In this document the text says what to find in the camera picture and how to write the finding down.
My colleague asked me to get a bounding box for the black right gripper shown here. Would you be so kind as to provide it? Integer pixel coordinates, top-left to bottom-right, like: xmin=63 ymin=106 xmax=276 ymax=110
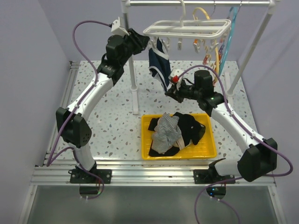
xmin=165 ymin=78 xmax=201 ymax=104

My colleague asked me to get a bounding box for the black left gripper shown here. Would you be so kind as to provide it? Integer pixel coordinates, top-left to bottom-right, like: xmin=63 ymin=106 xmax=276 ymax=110
xmin=119 ymin=28 xmax=150 ymax=66

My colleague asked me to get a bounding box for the navy blue underwear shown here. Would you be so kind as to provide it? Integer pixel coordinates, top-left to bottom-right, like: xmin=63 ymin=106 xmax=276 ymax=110
xmin=149 ymin=38 xmax=171 ymax=92

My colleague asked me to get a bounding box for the grey striped underwear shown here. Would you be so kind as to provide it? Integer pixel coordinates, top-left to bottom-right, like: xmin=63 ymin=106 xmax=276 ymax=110
xmin=150 ymin=112 xmax=182 ymax=154

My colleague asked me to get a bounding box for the yellow round clip hanger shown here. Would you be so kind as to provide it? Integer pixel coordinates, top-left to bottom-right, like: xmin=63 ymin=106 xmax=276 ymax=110
xmin=192 ymin=7 xmax=220 ymax=73

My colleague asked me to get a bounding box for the black underwear beige waistband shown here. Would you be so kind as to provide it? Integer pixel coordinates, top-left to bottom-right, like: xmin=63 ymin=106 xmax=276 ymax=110
xmin=173 ymin=112 xmax=206 ymax=150

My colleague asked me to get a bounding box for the blue round clip hanger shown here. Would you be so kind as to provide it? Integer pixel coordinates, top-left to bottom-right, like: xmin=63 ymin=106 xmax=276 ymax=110
xmin=219 ymin=7 xmax=238 ymax=75

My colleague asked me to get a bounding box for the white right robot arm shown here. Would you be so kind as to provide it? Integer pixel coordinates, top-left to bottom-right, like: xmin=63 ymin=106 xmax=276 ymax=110
xmin=165 ymin=70 xmax=278 ymax=183

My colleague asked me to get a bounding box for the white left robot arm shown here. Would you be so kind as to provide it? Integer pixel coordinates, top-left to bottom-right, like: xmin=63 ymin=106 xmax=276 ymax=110
xmin=56 ymin=28 xmax=150 ymax=184

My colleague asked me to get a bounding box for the white rectangular clip hanger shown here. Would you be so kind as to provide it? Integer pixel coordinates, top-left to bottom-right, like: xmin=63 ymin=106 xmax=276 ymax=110
xmin=143 ymin=0 xmax=232 ymax=51

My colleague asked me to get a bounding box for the yellow plastic tray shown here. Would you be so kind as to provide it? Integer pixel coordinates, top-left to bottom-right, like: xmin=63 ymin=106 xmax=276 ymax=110
xmin=141 ymin=113 xmax=217 ymax=161

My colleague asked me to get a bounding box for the white clothes rack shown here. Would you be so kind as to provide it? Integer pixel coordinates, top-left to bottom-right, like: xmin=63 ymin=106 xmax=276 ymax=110
xmin=120 ymin=0 xmax=282 ymax=115

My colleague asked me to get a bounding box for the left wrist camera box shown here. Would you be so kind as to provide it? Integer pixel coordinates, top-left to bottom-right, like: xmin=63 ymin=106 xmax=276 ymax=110
xmin=111 ymin=17 xmax=129 ymax=36

